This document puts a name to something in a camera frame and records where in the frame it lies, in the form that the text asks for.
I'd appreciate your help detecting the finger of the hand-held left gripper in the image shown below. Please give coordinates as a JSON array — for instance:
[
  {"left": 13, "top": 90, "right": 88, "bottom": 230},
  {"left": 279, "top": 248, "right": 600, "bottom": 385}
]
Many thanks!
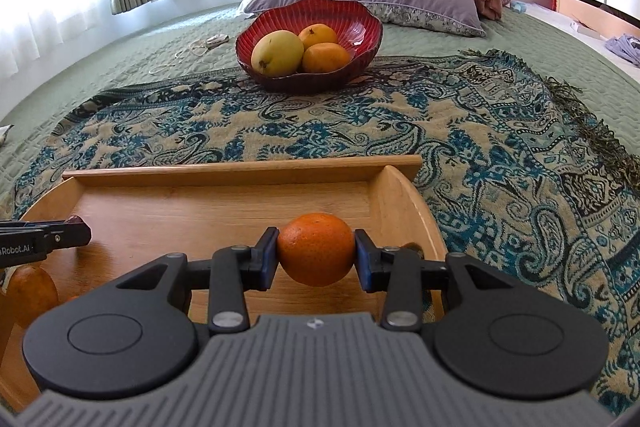
[
  {"left": 42, "top": 226, "right": 93, "bottom": 254},
  {"left": 0, "top": 219, "right": 71, "bottom": 229}
]

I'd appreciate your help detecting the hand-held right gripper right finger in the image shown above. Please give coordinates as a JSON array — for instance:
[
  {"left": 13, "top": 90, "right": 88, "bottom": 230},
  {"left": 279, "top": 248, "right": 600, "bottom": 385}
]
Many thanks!
[{"left": 354, "top": 229, "right": 517, "bottom": 334}]

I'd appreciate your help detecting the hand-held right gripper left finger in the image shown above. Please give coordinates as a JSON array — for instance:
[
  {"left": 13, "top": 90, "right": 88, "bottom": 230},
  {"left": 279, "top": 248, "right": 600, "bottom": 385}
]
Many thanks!
[{"left": 116, "top": 227, "right": 281, "bottom": 334}]

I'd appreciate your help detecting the small tangerine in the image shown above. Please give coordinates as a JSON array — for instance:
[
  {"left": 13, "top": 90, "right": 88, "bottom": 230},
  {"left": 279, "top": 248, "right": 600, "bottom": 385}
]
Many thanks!
[{"left": 276, "top": 212, "right": 357, "bottom": 287}]

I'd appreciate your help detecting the large orange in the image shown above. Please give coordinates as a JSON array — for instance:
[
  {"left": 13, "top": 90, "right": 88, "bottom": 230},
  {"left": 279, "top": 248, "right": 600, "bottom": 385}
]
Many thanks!
[{"left": 7, "top": 266, "right": 59, "bottom": 328}]

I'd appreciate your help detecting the wooden tray with handles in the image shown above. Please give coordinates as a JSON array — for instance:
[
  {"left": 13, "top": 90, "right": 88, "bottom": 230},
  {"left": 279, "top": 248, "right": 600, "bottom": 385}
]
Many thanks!
[{"left": 0, "top": 155, "right": 448, "bottom": 413}]

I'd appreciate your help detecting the blue paisley throw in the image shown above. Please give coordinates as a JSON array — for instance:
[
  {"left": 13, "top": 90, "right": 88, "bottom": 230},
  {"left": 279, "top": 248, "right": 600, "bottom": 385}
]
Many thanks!
[{"left": 12, "top": 49, "right": 640, "bottom": 414}]

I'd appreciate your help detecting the green quilted bedspread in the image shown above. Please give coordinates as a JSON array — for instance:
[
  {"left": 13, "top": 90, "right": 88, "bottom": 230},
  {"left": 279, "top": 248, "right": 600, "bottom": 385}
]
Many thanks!
[{"left": 0, "top": 2, "right": 640, "bottom": 208}]

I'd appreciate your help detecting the yellow mango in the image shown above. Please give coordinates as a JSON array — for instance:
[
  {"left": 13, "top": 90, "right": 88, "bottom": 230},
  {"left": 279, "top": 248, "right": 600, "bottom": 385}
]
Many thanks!
[{"left": 251, "top": 30, "right": 305, "bottom": 76}]

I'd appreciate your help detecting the smooth orange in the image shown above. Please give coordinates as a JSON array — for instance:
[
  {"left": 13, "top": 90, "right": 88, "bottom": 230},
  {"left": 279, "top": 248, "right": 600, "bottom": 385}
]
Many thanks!
[{"left": 302, "top": 42, "right": 352, "bottom": 74}]

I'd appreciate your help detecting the orange with stem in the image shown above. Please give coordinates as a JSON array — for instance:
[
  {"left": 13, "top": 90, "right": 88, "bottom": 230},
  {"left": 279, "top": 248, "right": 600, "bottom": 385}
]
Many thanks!
[{"left": 298, "top": 23, "right": 338, "bottom": 50}]

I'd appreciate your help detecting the red ribbed bowl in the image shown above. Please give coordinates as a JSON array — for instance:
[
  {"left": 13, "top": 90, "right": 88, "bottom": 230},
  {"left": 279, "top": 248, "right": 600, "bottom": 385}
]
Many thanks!
[{"left": 235, "top": 0, "right": 384, "bottom": 94}]

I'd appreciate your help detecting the patterned pillow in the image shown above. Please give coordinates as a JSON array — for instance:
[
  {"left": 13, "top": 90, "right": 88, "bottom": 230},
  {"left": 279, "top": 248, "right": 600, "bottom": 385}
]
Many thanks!
[{"left": 365, "top": 2, "right": 487, "bottom": 38}]

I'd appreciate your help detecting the small white box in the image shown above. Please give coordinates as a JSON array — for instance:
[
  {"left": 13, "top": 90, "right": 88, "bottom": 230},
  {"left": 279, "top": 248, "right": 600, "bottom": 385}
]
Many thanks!
[{"left": 570, "top": 21, "right": 601, "bottom": 40}]

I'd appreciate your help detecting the pale blue cloth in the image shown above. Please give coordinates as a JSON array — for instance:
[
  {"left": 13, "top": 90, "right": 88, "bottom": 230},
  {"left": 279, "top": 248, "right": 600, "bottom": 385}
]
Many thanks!
[{"left": 605, "top": 34, "right": 640, "bottom": 68}]

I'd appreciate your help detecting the white cable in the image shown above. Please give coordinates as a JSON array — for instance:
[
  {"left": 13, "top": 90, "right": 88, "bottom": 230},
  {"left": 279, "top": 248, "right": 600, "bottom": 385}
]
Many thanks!
[{"left": 150, "top": 34, "right": 231, "bottom": 75}]

